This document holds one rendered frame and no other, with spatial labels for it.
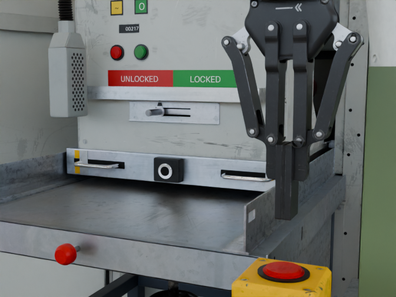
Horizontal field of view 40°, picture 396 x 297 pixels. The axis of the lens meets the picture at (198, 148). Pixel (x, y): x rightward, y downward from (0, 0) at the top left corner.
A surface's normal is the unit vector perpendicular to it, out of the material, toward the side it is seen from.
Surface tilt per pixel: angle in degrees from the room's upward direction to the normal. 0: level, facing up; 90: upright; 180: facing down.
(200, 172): 90
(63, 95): 90
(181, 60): 90
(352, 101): 90
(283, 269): 0
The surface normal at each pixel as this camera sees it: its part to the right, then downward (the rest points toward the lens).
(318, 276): 0.00, -0.99
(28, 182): 0.92, 0.06
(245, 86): -0.40, 0.12
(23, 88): 0.73, 0.09
